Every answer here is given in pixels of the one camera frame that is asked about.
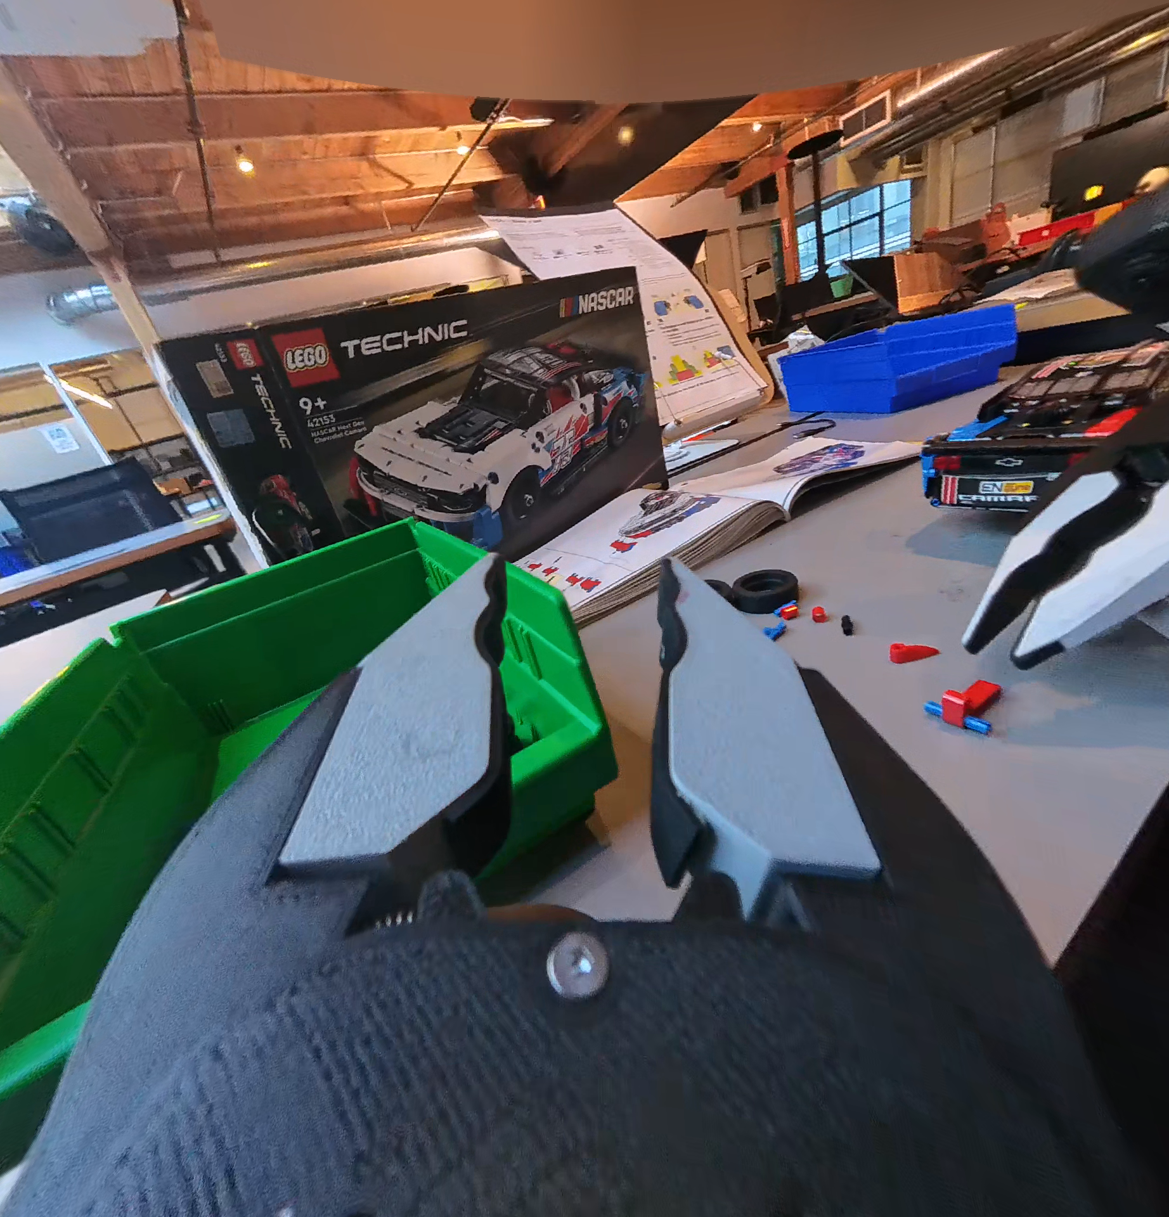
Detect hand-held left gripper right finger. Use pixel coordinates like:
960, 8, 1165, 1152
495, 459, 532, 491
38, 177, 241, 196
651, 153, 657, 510
650, 557, 884, 922

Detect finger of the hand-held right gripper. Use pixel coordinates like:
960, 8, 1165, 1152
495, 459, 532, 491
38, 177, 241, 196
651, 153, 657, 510
1011, 514, 1169, 670
963, 466, 1126, 656

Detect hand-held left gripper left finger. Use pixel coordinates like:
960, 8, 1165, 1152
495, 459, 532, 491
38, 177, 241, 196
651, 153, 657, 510
278, 552, 514, 903

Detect red angled beam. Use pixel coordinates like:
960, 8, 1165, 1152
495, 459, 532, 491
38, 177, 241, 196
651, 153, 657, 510
941, 680, 1002, 728

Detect green plastic bin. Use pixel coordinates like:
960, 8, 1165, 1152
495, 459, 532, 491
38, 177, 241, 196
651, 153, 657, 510
0, 519, 616, 1143

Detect background desk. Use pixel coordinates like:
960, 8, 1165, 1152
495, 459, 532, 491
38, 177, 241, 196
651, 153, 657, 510
0, 514, 235, 619
832, 271, 1152, 337

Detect grey desk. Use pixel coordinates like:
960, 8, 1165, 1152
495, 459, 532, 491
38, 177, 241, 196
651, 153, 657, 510
489, 362, 1169, 963

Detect dark monitor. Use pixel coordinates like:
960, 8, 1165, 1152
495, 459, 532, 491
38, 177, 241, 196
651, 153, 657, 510
1051, 105, 1169, 216

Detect toy brick race car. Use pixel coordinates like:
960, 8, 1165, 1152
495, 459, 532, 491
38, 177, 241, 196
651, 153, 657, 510
920, 338, 1169, 516

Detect blue plastic bin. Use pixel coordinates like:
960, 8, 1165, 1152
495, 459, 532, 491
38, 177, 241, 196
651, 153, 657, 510
778, 305, 1021, 415

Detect open instruction booklet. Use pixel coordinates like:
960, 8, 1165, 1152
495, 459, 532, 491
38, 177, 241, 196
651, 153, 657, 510
513, 436, 923, 629

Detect large paned window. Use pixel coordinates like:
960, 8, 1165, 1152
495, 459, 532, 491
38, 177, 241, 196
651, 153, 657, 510
797, 181, 915, 281

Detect toy car box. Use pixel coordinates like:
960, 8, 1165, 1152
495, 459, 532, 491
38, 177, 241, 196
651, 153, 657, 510
158, 267, 670, 573

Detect black office chair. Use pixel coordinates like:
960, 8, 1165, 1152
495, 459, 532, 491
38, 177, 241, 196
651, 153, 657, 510
0, 456, 182, 565

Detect person's brown sweater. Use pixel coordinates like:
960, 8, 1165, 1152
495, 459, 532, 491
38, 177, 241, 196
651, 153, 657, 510
1056, 760, 1169, 1217

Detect printed instruction sheet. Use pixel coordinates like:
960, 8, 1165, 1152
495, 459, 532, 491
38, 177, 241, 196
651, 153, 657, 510
481, 201, 775, 430

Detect silver air duct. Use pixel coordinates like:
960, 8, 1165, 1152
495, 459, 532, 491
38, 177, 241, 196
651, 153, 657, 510
47, 280, 120, 325

